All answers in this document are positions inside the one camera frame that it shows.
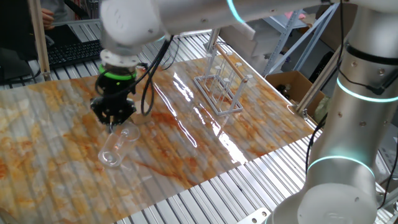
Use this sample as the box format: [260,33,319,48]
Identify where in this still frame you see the black base cable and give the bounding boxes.
[305,111,328,175]

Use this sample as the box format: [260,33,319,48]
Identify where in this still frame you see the white wire cup rack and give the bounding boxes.
[193,43,254,116]

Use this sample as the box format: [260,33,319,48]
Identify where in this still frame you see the open cardboard box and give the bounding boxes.
[264,70,326,110]

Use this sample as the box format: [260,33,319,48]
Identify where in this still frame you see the black keyboard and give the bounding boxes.
[46,39,103,70]

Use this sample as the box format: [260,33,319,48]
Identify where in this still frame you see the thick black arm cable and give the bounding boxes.
[337,0,398,96]

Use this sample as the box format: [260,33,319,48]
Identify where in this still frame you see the bare person hand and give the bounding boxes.
[41,7,56,31]

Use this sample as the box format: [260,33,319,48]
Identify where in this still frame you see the white metal shelf frame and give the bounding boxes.
[248,2,340,77]

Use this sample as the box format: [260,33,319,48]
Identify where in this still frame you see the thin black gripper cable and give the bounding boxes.
[139,34,175,116]

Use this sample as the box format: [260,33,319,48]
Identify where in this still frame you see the brown cardboard board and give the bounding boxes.
[317,4,358,52]

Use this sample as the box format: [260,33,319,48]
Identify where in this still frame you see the black flat pad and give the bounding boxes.
[46,24,82,47]

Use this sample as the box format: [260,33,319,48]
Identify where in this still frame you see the silver perforated base plate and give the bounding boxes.
[236,207,272,224]

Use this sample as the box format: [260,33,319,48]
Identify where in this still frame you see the tan upright frame post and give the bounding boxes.
[27,0,52,82]

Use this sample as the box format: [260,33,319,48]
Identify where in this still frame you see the grey sleeved forearm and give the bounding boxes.
[40,0,68,22]

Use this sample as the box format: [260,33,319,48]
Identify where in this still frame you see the orange marble pattern mat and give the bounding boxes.
[0,54,317,224]

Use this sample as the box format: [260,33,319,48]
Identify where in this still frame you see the pink cloth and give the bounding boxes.
[282,11,307,20]

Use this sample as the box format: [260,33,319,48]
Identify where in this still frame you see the aluminium frame post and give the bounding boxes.
[203,28,221,54]
[294,46,345,121]

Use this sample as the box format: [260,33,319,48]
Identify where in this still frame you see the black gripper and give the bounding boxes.
[90,76,138,133]

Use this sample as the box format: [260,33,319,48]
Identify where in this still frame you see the black monitor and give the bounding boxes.
[0,0,41,85]

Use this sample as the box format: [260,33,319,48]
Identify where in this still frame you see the clear glass cup with handle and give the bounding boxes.
[97,121,141,169]

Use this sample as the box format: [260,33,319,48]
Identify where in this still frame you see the olive green bag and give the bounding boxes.
[313,95,330,124]

